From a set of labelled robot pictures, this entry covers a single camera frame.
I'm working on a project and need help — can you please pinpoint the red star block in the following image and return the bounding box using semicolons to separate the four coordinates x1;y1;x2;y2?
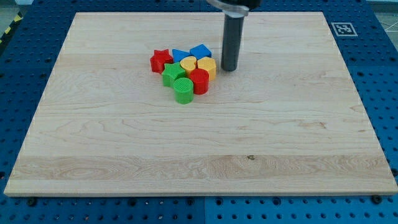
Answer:
150;49;174;73

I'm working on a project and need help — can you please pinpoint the yellow hexagon block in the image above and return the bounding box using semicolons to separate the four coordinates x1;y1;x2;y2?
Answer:
197;57;216;81

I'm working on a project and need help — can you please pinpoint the white fiducial marker tag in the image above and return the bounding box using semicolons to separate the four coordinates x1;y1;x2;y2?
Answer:
331;22;358;37

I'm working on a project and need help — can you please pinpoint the green star block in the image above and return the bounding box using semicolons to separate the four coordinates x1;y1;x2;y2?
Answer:
162;62;186;88

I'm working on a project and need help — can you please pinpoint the blue cube block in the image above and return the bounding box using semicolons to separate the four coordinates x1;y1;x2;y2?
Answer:
190;44;211;60

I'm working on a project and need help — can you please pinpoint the yellow heart block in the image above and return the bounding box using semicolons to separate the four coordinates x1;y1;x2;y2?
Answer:
180;56;197;78

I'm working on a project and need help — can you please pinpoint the wooden board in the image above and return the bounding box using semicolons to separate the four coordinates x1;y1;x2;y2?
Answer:
4;12;397;197

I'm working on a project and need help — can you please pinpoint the blue triangle block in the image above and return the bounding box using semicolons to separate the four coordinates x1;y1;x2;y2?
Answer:
172;49;191;63

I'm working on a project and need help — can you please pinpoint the red cylinder block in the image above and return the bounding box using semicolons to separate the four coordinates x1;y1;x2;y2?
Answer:
189;68;210;95

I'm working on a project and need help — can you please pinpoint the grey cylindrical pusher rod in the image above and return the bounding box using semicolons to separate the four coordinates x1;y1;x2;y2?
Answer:
221;14;244;72

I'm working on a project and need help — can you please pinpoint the green cylinder block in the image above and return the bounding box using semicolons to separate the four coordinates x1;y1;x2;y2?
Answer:
173;78;193;104

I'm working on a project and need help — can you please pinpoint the yellow black hazard tape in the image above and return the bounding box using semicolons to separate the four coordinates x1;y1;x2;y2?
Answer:
1;12;24;44

